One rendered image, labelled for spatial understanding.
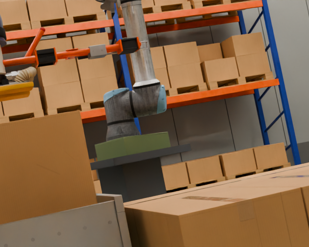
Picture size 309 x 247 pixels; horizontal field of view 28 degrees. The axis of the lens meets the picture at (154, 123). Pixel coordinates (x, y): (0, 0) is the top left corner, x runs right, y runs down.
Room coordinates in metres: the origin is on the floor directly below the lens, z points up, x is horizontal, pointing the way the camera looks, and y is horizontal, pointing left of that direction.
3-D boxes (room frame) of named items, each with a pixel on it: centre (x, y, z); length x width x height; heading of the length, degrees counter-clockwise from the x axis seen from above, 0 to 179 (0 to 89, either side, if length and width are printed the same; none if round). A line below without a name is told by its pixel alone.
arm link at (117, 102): (3.36, 0.17, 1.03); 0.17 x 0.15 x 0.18; 83
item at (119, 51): (2.57, 0.05, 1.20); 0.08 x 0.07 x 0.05; 106
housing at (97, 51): (2.54, 0.18, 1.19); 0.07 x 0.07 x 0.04; 16
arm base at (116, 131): (3.36, 0.18, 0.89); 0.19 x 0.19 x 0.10
